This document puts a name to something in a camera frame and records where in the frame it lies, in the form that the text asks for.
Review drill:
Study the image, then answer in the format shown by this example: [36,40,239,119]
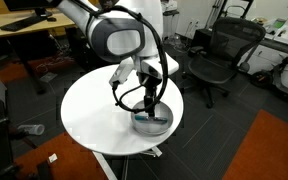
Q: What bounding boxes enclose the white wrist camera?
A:
[108,63,134,90]

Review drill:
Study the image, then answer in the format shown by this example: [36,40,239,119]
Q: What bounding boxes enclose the white table base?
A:
[92,146,163,180]

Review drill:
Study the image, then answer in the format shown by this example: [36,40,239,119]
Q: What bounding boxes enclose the black keyboard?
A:
[0,14,49,33]

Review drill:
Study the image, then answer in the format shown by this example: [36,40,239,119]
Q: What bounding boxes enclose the black floor case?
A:
[192,28,218,51]

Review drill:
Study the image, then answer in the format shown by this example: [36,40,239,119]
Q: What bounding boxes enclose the clear plastic bottle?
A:
[17,123,46,136]

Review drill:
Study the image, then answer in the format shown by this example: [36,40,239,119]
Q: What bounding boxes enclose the black mesh office chair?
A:
[183,16,268,110]

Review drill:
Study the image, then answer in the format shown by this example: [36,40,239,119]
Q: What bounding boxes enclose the white cylindrical bin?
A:
[162,9,181,44]

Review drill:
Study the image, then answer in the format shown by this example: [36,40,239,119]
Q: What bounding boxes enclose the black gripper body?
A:
[137,73,160,89]

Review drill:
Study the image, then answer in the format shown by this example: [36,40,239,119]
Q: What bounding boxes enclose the tangled floor cables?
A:
[33,54,77,74]

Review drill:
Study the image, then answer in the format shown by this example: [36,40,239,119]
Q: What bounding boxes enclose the grey round bowl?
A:
[130,100,174,136]

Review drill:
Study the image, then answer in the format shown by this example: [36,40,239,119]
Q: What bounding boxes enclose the black computer monitor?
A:
[3,0,56,18]

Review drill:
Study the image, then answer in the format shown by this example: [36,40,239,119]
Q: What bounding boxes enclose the small white paper tag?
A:
[48,153,59,164]

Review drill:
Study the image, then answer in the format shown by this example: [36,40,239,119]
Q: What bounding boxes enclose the wooden office desk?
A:
[0,9,78,96]

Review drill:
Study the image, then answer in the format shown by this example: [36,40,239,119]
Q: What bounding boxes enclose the white office desk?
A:
[238,23,288,96]

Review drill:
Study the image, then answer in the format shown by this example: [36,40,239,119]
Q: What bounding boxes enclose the black kick scooter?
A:
[248,48,288,101]

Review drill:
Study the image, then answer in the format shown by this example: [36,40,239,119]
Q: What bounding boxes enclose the green desk item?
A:
[272,18,287,30]

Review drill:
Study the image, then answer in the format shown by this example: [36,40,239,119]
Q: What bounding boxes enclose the teal marker pen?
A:
[134,114,169,123]

